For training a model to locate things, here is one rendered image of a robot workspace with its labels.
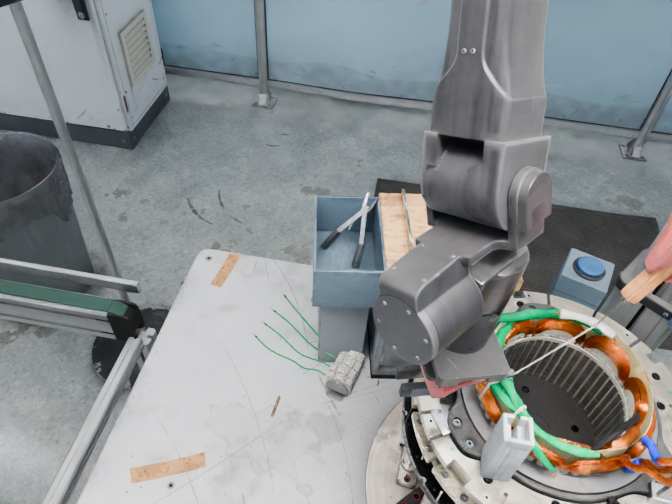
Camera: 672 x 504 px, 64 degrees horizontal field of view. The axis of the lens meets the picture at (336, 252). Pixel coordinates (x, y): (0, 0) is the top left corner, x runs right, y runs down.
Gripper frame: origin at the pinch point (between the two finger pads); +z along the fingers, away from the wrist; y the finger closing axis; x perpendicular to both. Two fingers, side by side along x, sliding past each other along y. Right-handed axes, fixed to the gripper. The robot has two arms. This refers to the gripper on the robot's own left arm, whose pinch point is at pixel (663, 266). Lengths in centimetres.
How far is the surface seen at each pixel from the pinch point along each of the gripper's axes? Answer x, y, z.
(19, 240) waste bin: 66, -99, 133
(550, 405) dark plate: 7.0, 12.2, 28.3
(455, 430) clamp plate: -4.7, -2.6, 26.4
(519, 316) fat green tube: 8.0, -0.1, 18.4
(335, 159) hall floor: 190, -19, 132
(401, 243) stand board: 25.7, -11.8, 30.9
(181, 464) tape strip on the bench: -2, -26, 70
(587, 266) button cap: 31.2, 15.7, 21.9
